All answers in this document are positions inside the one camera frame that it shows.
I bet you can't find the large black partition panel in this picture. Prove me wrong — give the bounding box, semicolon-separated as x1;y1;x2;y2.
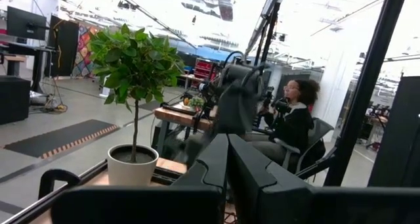
367;75;420;188

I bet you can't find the black frame handle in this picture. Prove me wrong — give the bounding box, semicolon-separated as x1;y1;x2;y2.
37;168;81;200

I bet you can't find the person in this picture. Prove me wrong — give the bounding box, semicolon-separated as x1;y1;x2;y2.
244;78;322;168

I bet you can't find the grey office chair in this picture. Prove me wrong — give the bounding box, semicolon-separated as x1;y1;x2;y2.
274;117;335;177

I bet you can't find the black hazard-striped floor mat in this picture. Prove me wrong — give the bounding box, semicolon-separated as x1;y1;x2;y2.
3;118;121;160

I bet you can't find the red storage shelf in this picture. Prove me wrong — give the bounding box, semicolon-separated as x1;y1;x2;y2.
193;57;220;83

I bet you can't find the wooden table with robot rig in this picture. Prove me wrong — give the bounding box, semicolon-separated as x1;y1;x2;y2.
153;101;217;152

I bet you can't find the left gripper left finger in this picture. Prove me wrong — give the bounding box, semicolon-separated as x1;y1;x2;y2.
51;133;229;224

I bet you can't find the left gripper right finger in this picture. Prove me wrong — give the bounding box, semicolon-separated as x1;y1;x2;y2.
228;133;420;224

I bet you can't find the black wall monitor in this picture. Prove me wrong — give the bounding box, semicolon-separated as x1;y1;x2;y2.
6;5;48;41

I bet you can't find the black upright panel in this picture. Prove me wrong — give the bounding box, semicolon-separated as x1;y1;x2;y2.
47;14;80;78

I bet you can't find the black box cabinet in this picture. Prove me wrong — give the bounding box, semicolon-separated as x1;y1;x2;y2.
0;75;32;126

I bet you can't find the potted green plant white pot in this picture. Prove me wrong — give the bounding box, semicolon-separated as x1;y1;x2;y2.
87;22;185;187

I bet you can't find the green grape bunch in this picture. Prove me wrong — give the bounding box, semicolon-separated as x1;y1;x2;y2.
188;96;206;110

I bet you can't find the colourful patterned quilt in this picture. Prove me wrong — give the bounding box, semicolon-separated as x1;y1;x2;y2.
71;24;99;79

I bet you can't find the dark desk with legs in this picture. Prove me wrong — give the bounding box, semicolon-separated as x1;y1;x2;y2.
0;41;58;94

